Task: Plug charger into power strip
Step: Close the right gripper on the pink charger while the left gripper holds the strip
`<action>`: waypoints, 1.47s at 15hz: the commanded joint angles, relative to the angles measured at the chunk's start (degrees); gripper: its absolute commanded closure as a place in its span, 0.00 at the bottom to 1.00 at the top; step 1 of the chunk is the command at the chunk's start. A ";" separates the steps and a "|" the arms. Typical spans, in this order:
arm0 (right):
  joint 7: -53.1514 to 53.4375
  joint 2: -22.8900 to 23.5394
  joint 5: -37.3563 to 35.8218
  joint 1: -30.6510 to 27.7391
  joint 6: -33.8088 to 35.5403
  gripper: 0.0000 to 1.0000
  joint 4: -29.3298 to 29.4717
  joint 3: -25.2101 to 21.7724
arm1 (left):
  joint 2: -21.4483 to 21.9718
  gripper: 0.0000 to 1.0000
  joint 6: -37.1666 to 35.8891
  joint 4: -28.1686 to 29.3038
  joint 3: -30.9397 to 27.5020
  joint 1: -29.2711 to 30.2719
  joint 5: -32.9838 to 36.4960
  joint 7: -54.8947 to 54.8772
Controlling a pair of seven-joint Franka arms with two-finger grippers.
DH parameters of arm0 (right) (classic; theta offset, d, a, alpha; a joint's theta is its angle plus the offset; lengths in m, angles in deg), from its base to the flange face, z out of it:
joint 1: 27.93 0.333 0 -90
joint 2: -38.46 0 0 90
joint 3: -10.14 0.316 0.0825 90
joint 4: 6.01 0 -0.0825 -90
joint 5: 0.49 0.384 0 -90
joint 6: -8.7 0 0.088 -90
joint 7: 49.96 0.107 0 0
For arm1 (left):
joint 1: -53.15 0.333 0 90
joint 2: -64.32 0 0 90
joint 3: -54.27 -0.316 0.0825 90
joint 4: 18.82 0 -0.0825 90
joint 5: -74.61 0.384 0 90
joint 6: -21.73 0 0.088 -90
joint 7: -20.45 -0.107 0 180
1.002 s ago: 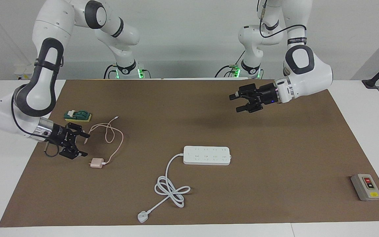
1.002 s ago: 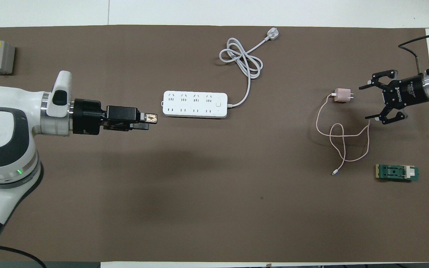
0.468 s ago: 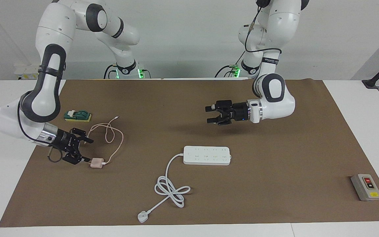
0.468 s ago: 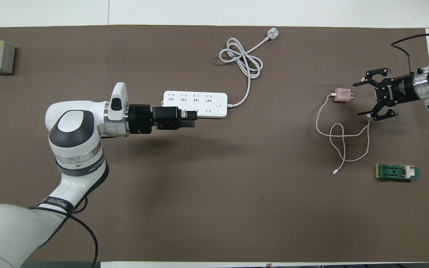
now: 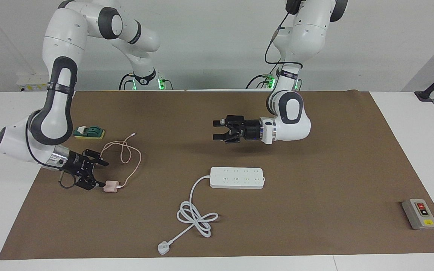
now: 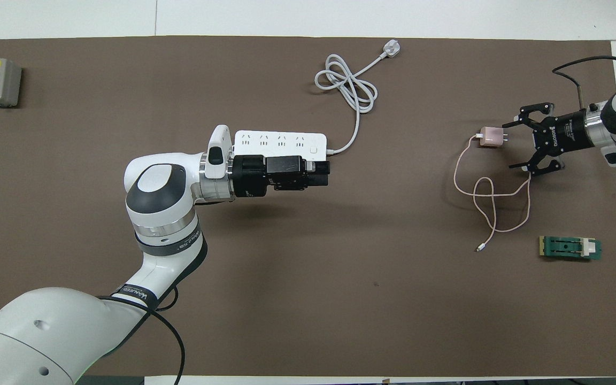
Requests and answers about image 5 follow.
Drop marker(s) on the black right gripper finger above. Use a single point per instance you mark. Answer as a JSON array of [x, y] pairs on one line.
[[92, 184], [97, 158]]

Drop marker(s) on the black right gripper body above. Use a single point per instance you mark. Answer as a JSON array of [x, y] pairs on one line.
[[79, 167]]

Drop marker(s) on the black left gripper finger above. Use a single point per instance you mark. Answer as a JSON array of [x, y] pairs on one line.
[[220, 122], [222, 136]]

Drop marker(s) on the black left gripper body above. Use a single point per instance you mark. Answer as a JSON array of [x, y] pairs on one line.
[[245, 130]]

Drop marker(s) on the pink charger adapter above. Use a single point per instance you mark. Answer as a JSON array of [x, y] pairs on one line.
[[110, 187]]

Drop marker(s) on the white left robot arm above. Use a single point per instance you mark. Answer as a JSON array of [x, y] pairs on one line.
[[307, 30]]

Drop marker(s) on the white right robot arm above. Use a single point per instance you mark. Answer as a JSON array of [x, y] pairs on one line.
[[60, 94]]

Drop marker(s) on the white power strip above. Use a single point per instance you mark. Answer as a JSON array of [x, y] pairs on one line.
[[237, 177]]

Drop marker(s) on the white box with yellow labels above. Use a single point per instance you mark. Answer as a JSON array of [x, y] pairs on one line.
[[30, 83]]

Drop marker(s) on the brown table mat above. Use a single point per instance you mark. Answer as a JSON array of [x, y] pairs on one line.
[[277, 226]]

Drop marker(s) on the grey push button box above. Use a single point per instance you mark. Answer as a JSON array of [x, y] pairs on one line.
[[419, 214]]

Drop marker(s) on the green knife switch block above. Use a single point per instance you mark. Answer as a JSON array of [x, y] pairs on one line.
[[90, 131]]

